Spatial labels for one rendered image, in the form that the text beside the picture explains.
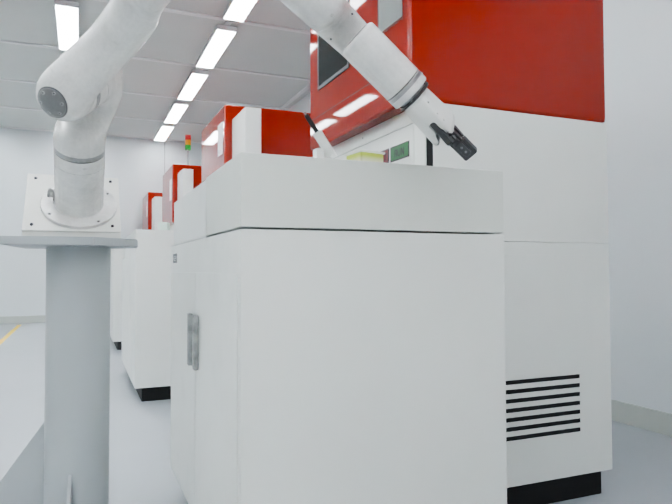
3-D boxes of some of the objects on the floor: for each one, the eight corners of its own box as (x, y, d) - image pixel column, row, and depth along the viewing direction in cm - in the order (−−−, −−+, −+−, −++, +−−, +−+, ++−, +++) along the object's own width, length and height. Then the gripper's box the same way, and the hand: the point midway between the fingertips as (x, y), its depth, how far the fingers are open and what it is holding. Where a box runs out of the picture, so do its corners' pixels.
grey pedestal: (-119, 617, 129) (-112, 232, 131) (-53, 532, 171) (-49, 242, 173) (134, 580, 144) (136, 235, 146) (137, 510, 186) (138, 243, 188)
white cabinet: (341, 466, 227) (340, 248, 230) (508, 591, 139) (504, 234, 141) (165, 491, 202) (166, 246, 205) (232, 663, 114) (232, 228, 116)
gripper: (420, 90, 113) (486, 158, 117) (426, 68, 125) (485, 130, 129) (391, 117, 117) (456, 181, 121) (400, 93, 129) (459, 152, 133)
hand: (465, 148), depth 125 cm, fingers closed
